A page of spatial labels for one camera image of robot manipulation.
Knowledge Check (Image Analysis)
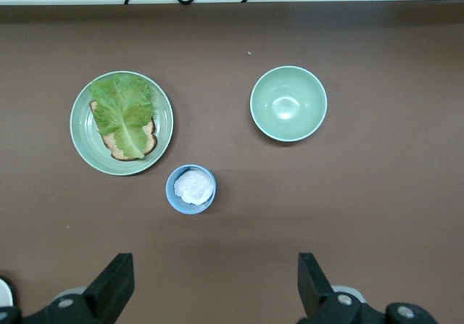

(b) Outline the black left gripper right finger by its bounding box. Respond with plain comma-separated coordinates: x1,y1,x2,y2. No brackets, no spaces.
297,252,440,324

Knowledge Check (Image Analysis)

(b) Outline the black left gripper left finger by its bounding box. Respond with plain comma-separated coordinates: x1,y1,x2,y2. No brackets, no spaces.
0,252,136,324

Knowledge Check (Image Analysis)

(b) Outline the blue plastic cup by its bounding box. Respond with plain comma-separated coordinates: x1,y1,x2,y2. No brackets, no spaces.
165,163,218,215

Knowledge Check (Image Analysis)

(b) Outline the white appliance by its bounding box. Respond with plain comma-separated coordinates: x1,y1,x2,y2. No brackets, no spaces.
0,278,16,307

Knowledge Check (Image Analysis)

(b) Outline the crumpled white paper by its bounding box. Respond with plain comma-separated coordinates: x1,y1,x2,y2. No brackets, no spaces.
173,168,215,207

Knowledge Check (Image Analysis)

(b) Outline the toasted bread slice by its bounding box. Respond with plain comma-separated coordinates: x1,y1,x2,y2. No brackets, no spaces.
88,99,160,162

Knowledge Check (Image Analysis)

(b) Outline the pale green plate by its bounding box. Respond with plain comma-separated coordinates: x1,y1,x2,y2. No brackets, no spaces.
69,70,175,177

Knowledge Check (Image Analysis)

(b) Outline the green lettuce leaf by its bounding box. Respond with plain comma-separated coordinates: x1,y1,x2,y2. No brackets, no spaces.
88,73,155,160

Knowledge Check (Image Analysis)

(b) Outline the pale green bowl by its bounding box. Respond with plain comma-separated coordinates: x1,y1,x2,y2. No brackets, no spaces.
249,65,328,144

